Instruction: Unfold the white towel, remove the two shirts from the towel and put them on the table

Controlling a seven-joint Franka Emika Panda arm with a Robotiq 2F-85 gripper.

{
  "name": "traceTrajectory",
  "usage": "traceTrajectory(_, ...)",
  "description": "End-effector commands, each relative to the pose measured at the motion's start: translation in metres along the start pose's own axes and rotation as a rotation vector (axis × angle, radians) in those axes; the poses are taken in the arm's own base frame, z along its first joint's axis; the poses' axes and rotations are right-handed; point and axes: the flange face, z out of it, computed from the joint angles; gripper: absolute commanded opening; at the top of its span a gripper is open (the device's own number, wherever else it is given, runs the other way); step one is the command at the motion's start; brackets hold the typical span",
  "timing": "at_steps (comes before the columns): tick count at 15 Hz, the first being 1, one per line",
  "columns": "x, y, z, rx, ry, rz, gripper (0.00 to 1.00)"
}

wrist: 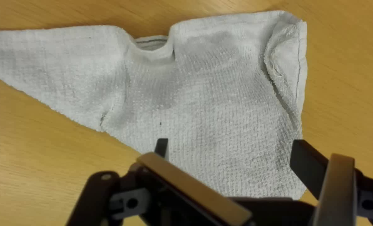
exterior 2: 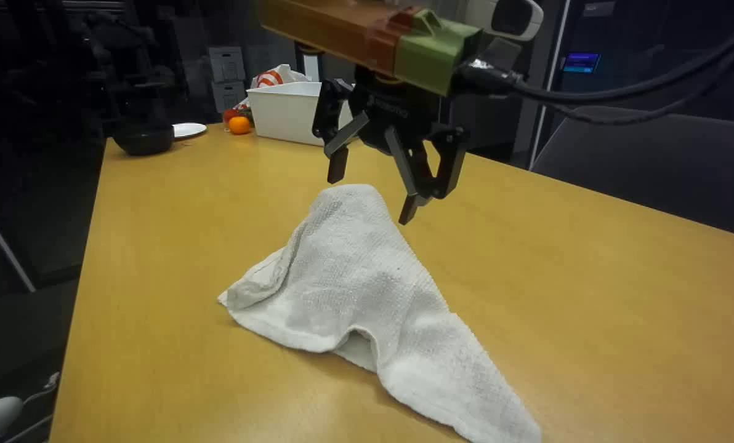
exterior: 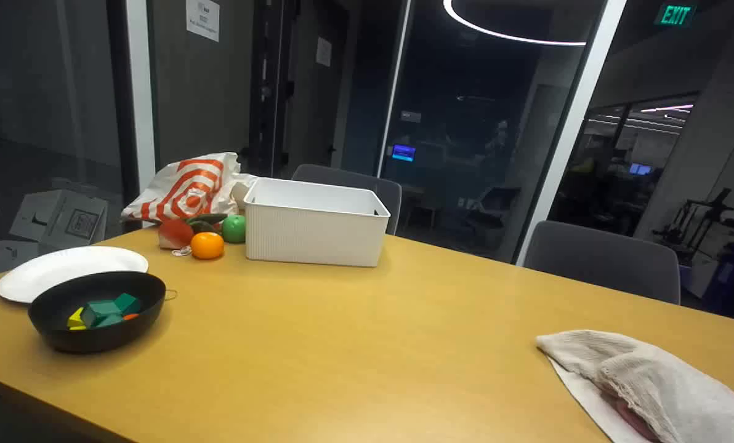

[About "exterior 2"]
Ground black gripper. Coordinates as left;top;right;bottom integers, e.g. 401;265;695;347
313;69;465;223

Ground white terry towel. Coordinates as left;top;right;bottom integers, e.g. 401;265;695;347
219;184;542;443

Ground white plastic bin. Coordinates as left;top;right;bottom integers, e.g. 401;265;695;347
249;82;319;144

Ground white plate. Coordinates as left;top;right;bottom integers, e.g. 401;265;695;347
173;122;207;139

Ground orange fruit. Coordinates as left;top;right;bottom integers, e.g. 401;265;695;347
227;116;251;136

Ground black bowl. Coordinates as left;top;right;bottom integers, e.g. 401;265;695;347
111;99;175;158

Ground red white striped bag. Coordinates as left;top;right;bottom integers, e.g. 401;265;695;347
251;64;306;89

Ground grey office chair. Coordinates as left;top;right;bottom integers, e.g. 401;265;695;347
531;116;734;231

